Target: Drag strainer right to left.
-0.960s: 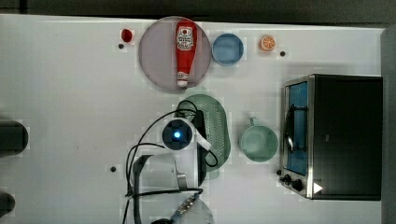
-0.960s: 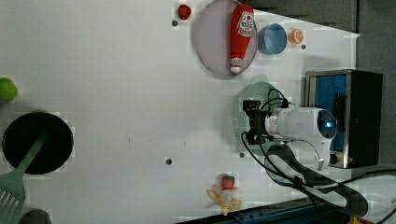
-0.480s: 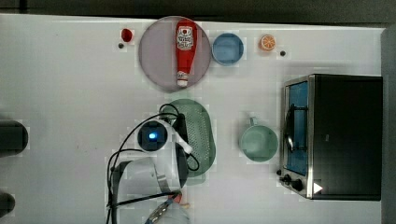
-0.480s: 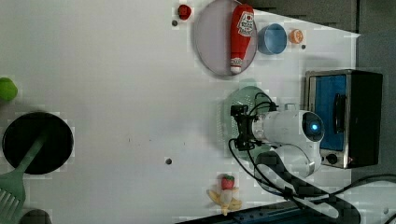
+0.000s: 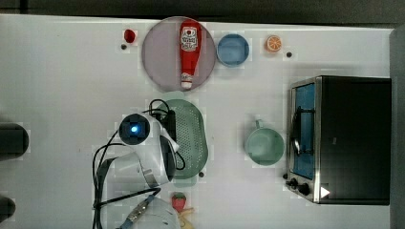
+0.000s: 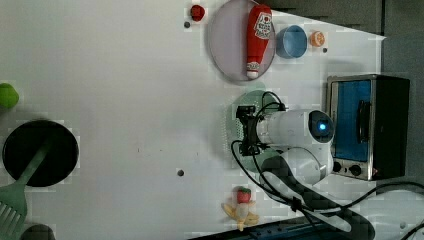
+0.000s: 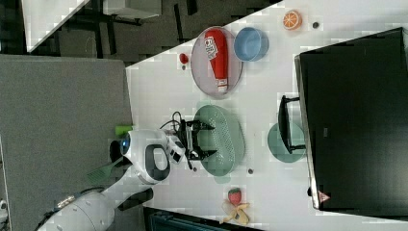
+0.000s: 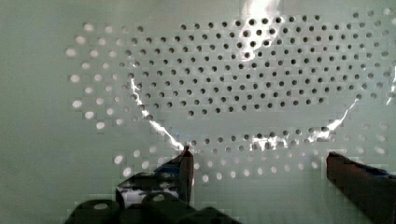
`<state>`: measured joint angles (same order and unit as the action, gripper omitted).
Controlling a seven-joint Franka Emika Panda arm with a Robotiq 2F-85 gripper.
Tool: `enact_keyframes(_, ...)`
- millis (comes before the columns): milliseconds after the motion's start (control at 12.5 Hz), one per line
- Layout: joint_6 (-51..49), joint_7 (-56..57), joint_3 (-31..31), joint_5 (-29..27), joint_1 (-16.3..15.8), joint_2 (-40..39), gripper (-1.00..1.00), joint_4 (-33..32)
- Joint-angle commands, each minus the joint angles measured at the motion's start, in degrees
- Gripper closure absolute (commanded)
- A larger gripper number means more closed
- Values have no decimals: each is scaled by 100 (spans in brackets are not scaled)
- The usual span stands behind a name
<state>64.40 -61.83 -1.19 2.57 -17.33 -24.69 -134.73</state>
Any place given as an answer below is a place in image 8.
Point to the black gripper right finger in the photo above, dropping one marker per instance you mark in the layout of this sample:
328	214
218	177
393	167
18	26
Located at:
371	189

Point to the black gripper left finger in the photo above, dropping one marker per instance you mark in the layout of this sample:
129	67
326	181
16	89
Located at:
162	196

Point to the mint green plastic strainer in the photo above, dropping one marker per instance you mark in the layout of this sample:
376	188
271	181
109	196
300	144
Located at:
95	91

